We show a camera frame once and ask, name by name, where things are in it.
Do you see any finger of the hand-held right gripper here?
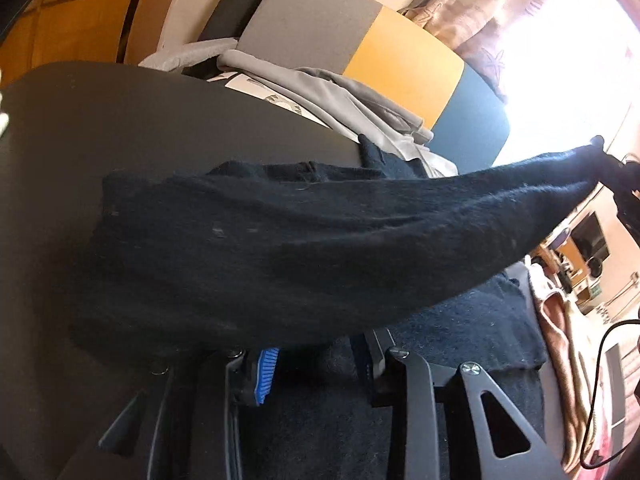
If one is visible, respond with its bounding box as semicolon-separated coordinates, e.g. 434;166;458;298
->
589;135;640;197
612;187;640;236

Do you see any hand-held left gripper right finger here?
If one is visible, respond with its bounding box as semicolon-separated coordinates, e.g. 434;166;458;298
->
350;330;566;480

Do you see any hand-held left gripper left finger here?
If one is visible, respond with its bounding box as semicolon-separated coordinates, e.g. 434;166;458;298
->
55;347;281;480

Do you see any black knit sweater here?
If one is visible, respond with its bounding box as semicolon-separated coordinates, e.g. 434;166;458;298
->
67;132;608;480

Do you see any black monitor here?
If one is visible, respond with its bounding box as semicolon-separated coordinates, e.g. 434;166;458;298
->
570;211;610;261

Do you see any bright window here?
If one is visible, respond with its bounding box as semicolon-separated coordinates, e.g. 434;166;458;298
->
500;0;640;166

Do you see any pink knit sweater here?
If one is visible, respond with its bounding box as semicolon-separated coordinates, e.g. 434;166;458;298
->
527;262;591;471

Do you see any beige knit sweater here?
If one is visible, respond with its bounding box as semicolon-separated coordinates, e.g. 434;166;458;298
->
562;305;601;466

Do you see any pink starfish curtain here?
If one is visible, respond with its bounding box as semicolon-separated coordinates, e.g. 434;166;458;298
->
400;0;566;106

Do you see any grey yellow blue armchair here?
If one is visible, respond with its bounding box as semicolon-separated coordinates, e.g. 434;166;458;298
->
140;0;511;171

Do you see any grey garment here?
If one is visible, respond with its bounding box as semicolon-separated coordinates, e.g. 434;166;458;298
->
217;50;436;161

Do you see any white printed seat cushion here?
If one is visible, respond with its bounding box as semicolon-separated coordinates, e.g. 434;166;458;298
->
205;72;458;171

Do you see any black flat panel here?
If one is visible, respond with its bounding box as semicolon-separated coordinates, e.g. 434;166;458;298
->
197;0;296;43

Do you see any orange wooden wardrobe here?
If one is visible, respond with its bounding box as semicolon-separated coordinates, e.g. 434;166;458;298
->
0;0;191;81

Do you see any thin black cable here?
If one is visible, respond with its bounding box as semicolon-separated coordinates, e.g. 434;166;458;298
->
580;317;640;468

